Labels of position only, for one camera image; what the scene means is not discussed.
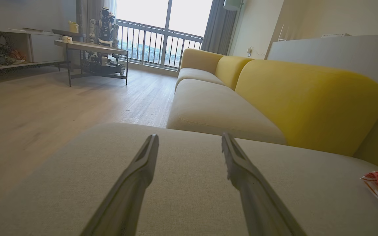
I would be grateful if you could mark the dark clutter pile in cabinet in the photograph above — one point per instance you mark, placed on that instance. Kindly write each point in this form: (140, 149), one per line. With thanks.
(2, 52)

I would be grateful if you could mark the dark side table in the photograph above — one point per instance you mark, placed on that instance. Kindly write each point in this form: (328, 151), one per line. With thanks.
(57, 31)

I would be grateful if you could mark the light grey curtain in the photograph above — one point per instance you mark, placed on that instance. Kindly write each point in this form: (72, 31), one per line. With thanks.
(87, 13)

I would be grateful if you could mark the white wall plug charger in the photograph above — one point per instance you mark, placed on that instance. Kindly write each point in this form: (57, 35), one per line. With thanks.
(249, 51)

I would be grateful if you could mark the white counter panel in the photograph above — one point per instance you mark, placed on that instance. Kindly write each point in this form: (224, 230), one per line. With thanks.
(340, 52)

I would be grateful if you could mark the flat white device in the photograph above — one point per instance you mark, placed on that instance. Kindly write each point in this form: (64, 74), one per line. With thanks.
(336, 35)

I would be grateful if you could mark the wide grey sofa ottoman seat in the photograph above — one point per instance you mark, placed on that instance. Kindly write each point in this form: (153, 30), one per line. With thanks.
(192, 196)

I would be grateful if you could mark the small yellow container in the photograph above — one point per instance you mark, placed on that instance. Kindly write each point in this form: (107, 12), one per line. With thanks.
(73, 28)

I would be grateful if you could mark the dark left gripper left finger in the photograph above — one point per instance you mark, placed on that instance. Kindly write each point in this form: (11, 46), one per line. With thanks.
(126, 190)

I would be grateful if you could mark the grey window door frame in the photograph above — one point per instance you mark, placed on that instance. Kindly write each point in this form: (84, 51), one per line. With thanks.
(166, 32)

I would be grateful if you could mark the white tv cabinet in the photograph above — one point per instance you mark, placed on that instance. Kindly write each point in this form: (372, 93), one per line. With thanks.
(44, 49)

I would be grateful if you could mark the dark grey curtain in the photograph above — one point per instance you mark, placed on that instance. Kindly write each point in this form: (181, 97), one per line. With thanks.
(220, 26)

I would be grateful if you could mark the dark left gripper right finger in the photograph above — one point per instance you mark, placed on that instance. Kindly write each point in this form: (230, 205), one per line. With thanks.
(258, 196)

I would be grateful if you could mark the dark balcony railing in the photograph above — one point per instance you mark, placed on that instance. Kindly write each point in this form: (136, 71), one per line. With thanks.
(143, 26)

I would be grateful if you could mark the black white wheeled robot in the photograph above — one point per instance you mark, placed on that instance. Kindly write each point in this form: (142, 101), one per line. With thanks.
(105, 29)

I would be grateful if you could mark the pale green lamp shade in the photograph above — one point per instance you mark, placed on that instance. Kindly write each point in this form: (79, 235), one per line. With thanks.
(232, 5)

